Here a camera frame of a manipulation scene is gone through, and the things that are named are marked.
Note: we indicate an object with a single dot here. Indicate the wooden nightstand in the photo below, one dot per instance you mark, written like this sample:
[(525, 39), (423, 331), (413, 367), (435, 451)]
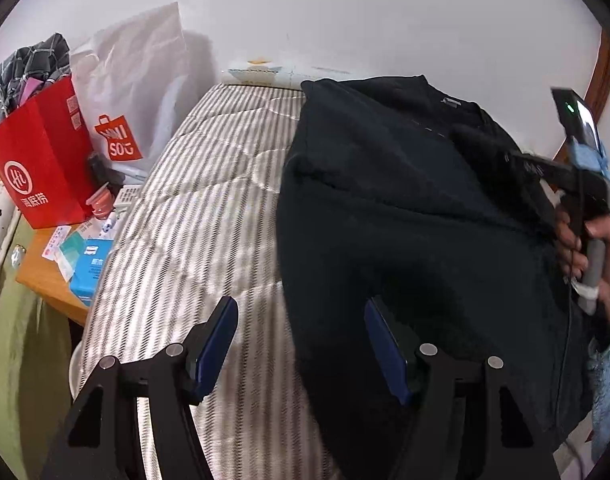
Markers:
[(40, 280)]

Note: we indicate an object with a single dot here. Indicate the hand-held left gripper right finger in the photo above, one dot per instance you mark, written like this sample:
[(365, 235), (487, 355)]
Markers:
[(382, 345)]

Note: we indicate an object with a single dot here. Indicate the green cloth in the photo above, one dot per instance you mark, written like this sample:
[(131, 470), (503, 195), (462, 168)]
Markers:
[(20, 370)]

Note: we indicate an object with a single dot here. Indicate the green and white packet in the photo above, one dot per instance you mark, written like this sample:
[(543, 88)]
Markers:
[(72, 255)]

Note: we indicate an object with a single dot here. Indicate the brown wooden door frame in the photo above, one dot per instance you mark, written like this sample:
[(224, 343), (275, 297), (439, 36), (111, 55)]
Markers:
[(602, 80)]

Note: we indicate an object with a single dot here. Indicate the grey plaid cloth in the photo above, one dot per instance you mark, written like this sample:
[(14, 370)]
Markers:
[(30, 70)]

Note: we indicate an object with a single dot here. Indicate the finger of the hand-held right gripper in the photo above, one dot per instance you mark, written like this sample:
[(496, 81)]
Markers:
[(527, 164)]

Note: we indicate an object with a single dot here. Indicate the red paper bag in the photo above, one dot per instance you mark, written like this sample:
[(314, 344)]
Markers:
[(45, 160)]

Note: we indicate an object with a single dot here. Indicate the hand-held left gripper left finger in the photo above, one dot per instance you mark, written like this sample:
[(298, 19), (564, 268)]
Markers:
[(219, 340)]

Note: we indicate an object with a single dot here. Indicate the white plastic shopping bag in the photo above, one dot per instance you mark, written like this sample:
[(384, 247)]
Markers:
[(135, 85)]

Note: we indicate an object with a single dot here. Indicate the white remote control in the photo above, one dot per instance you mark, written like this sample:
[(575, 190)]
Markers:
[(127, 199)]

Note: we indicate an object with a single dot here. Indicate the person's right forearm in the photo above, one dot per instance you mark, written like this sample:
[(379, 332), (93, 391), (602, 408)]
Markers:
[(607, 390)]

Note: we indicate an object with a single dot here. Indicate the pink capped white bottle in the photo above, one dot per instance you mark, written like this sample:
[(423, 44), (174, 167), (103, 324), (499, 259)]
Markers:
[(101, 205)]

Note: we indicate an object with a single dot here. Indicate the blue and white small boxes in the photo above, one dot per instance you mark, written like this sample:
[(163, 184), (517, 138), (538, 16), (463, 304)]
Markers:
[(91, 270)]

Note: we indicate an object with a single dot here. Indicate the fruit print white bolster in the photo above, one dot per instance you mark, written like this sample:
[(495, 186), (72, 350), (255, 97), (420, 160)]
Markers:
[(265, 74)]

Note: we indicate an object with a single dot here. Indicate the striped quilted mattress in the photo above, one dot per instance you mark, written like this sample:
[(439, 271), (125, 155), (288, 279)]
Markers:
[(195, 220)]

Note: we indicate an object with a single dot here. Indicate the black sweater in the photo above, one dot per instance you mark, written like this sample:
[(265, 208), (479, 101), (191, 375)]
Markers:
[(410, 220)]

